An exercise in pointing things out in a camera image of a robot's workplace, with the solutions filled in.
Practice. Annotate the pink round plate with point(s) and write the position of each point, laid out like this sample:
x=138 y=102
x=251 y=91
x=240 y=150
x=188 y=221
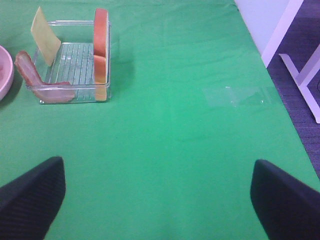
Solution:
x=6 y=72

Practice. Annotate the white table frame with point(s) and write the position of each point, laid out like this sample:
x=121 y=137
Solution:
x=295 y=66

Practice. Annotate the right clear plastic tray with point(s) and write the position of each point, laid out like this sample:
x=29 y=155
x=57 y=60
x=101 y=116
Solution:
x=74 y=61

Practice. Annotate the right toast bread slice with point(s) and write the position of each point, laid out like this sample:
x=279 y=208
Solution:
x=101 y=53

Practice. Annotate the yellow cheese slice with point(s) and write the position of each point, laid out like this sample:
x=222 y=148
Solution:
x=46 y=40

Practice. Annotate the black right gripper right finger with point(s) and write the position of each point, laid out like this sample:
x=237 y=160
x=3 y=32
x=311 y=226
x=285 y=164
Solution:
x=287 y=208

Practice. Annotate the green tablecloth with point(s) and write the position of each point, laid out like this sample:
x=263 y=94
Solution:
x=170 y=156

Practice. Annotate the bacon strip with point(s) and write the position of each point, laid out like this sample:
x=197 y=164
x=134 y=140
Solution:
x=49 y=93

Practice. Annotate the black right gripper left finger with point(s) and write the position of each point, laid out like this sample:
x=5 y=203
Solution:
x=30 y=203

